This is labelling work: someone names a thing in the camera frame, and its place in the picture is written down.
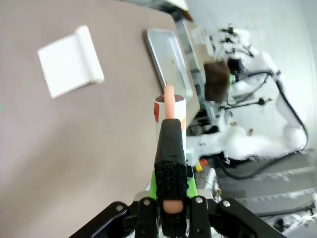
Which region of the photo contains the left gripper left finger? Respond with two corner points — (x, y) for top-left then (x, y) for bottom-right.
(69, 171), (159, 238)

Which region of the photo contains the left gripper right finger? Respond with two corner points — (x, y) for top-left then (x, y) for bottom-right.
(186, 178), (285, 238)

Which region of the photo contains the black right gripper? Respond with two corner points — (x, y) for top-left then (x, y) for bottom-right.
(227, 57), (246, 84)

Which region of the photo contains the dark brown cloth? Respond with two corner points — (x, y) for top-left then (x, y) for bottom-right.
(203, 61), (231, 103)

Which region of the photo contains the red yellow emergency stop button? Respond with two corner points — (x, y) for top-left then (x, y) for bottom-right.
(195, 158), (209, 174)

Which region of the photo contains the silver metal tray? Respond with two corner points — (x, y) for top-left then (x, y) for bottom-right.
(145, 28), (197, 100)

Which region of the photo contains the white lint roller stand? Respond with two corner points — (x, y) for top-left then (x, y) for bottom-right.
(37, 24), (105, 99)

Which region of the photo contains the aluminium table frame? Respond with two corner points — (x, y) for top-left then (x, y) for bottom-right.
(174, 18), (220, 131)

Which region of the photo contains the black floor cable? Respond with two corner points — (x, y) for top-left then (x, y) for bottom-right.
(214, 148), (282, 179)

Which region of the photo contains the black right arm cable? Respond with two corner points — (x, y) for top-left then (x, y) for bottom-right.
(244, 70), (310, 151)

